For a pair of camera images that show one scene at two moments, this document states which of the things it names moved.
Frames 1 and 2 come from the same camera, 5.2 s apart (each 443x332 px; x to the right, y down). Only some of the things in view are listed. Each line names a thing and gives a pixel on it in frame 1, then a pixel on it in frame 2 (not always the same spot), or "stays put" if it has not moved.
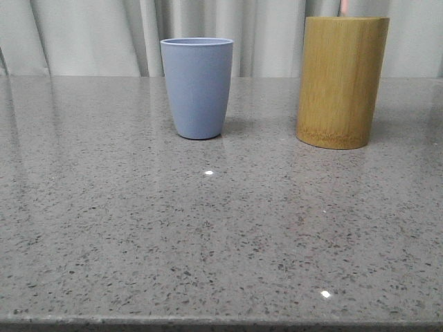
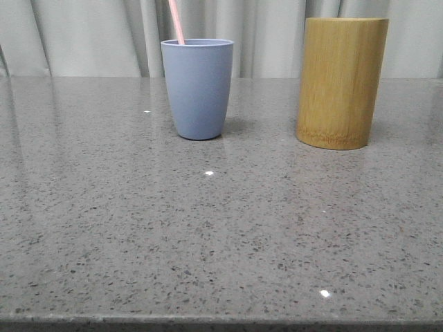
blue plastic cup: x=198 y=72 stays put
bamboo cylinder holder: x=341 y=67 stays put
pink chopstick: x=344 y=7 -> x=178 y=28
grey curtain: x=122 y=38 stays put
